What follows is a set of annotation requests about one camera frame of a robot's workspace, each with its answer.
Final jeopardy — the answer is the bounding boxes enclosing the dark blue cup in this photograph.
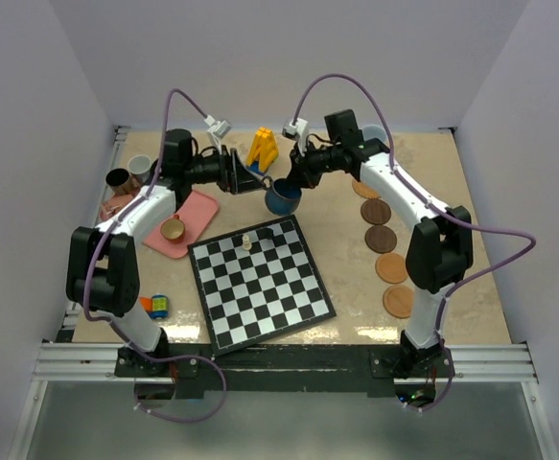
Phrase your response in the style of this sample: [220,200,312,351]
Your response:
[262,176,302,217]

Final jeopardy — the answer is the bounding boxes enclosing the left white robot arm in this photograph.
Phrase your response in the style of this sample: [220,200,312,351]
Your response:
[66,129,267,376]

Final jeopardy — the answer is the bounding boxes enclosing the light blue cup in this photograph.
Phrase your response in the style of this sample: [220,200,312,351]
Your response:
[361,125,387,143]

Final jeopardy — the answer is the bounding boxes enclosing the white chess piece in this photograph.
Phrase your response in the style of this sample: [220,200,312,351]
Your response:
[242,235,252,251]

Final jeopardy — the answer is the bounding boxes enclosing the dark wooden coaster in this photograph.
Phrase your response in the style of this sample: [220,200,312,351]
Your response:
[364,225,398,254]
[361,199,392,225]

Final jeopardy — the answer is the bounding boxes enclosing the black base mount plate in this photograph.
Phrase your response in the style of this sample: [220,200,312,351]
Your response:
[115,343,454,403]

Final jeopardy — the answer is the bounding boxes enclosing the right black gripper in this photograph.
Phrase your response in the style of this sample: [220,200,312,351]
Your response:
[286,138,342,190]

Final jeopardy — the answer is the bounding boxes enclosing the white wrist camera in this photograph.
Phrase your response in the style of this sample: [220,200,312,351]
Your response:
[204,115,232,151]
[282,118,309,156]

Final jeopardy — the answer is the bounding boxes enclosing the black white chessboard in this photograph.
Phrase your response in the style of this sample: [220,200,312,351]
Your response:
[188,215,337,357]

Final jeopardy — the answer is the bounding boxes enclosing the dark brown cup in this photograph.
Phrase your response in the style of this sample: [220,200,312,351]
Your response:
[105,168,139,196]

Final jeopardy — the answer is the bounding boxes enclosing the light wooden coaster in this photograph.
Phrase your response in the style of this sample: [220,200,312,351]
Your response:
[383,286,414,319]
[375,252,408,284]

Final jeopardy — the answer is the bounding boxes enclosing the yellow blue block structure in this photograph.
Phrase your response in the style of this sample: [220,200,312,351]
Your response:
[245,126,279,175]

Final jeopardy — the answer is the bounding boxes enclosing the aluminium rail frame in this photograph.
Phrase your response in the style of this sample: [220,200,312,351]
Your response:
[33,343,538,383]

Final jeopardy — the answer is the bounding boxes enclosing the orange cup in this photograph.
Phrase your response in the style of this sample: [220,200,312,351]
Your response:
[160,214,186,244]

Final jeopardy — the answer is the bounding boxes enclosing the pink plastic tray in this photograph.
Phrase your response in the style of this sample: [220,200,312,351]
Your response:
[101,189,221,260]

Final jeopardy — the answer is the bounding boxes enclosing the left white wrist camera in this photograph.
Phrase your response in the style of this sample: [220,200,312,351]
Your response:
[204,115,232,151]

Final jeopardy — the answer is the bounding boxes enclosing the orange blue toy car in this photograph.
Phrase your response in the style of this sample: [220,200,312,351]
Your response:
[139,294,170,320]

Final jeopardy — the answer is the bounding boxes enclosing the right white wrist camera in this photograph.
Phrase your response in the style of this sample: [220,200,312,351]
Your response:
[282,118,309,156]

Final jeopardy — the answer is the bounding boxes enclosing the black chess piece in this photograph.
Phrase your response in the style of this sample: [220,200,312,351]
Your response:
[263,228,274,240]

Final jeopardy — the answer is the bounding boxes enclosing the grey printed mug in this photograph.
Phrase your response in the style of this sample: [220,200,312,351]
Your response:
[127,155,153,187]

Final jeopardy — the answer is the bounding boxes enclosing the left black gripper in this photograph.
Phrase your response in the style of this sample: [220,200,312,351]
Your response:
[184,145,266,195]

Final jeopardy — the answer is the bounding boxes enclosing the pink patterned cup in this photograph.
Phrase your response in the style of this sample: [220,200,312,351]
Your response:
[99,194,133,221]

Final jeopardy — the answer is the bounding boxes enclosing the woven rattan coaster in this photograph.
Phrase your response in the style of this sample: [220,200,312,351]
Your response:
[352,179,381,199]

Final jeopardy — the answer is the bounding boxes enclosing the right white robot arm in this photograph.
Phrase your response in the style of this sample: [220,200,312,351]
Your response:
[282,109,474,378]

